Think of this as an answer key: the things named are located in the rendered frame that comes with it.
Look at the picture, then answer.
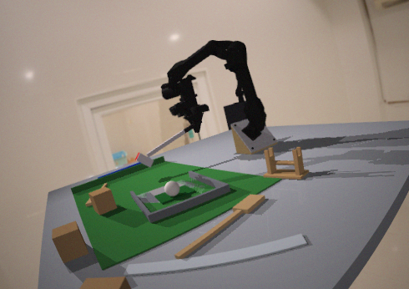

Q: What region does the green putting mat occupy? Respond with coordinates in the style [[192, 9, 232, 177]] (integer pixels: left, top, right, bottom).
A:
[[73, 161, 281, 270]]

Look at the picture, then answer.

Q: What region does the white golf ball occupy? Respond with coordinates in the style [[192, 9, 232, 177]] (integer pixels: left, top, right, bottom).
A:
[[164, 180, 180, 196]]

